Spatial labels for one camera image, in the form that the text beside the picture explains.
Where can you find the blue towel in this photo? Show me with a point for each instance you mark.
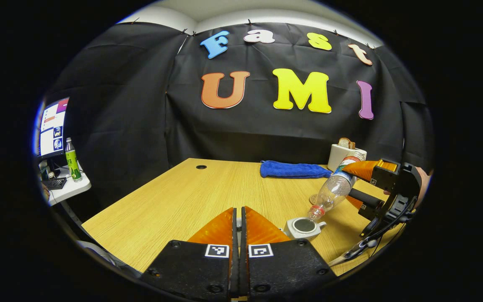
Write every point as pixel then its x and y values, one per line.
pixel 292 170

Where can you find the white toaster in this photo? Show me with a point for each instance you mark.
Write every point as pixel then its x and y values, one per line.
pixel 338 157

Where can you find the black backdrop cloth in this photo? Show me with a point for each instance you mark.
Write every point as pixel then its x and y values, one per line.
pixel 141 126

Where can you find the green drink bottle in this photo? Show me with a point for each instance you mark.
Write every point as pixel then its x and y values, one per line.
pixel 73 161

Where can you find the black keyboard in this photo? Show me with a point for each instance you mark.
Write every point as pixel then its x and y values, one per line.
pixel 55 183

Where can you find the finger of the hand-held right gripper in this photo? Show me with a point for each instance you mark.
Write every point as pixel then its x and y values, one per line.
pixel 386 176
pixel 367 199

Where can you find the round brown coaster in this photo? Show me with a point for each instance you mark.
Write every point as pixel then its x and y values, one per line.
pixel 312 199

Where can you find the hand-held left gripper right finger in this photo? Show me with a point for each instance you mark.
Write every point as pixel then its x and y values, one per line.
pixel 283 268

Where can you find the white ceramic teacup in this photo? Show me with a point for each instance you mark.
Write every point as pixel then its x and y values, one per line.
pixel 296 233

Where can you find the white teacup lid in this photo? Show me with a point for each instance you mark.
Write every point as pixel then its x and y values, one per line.
pixel 238 228

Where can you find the white side table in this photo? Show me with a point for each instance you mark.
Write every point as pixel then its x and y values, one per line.
pixel 71 188

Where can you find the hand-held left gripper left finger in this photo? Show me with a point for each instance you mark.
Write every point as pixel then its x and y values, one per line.
pixel 195 268

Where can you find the clear plastic water bottle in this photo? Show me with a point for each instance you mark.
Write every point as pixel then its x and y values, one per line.
pixel 333 188

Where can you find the computer monitor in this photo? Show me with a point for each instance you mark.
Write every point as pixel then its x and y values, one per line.
pixel 53 128

